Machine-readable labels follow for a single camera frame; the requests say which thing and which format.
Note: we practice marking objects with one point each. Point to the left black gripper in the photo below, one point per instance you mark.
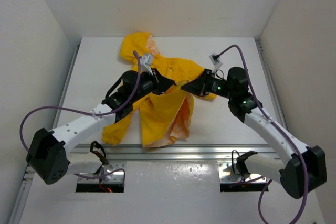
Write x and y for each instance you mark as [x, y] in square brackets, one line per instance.
[159, 84]

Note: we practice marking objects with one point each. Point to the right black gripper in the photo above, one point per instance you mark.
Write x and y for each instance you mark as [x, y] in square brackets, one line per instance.
[200, 85]

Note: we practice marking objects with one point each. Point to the yellow hooded jacket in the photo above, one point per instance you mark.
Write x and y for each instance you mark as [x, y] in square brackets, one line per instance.
[163, 118]

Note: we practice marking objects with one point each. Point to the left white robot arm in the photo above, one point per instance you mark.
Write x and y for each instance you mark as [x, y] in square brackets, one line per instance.
[49, 149]

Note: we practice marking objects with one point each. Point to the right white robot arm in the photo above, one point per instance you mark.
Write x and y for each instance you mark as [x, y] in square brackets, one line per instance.
[299, 170]

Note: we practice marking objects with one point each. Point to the white front cover panel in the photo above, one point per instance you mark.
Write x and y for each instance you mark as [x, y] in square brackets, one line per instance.
[158, 192]

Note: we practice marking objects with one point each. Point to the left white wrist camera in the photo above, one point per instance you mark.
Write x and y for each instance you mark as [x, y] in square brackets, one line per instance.
[146, 62]

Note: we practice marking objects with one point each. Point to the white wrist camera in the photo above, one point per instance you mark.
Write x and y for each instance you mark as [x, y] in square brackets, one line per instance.
[216, 61]
[146, 62]

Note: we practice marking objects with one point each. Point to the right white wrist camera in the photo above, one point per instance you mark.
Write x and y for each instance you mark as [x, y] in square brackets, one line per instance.
[216, 61]

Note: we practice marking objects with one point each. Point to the aluminium right side rail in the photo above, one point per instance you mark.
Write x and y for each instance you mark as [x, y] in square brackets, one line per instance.
[279, 116]

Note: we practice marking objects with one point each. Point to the aluminium rail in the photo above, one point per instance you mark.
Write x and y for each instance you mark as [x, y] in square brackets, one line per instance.
[183, 152]
[279, 116]
[29, 173]

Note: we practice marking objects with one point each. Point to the aluminium front rail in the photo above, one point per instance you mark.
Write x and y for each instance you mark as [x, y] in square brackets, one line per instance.
[183, 152]

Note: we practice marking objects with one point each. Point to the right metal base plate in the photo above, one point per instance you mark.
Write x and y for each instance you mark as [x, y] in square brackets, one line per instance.
[227, 176]

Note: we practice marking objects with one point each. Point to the metal base plate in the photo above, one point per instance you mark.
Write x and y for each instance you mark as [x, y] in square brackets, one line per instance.
[227, 176]
[113, 173]

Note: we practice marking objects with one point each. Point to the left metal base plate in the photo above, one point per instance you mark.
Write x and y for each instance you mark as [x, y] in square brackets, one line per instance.
[113, 173]

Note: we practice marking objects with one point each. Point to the aluminium left side rail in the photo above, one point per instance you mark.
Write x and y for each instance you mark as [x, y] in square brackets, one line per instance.
[29, 173]

